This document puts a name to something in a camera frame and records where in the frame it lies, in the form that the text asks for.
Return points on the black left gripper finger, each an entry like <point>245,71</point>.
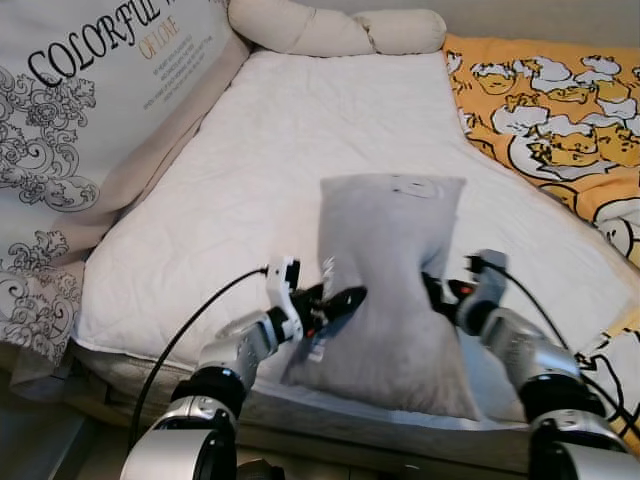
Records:
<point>345,302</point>

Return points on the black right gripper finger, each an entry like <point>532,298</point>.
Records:
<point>432,288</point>

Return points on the grey bear face pillow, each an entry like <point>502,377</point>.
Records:
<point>390,300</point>

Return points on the yellow cartoon print quilt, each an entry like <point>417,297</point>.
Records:
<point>540,110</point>

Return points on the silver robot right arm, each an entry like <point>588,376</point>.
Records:
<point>520,350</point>

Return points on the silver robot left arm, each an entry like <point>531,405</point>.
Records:
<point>230,350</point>

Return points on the beige bed base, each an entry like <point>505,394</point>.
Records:
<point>350,432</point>

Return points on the white quilted mattress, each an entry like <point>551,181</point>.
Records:
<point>300,130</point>

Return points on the beige knotted bolster pillow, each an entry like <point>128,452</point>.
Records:
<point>300,30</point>

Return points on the grey printed headboard cushion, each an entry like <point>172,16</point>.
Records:
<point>100,90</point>

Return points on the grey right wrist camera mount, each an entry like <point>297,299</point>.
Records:
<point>487,290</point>

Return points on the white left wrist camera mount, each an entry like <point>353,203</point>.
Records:
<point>283,290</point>

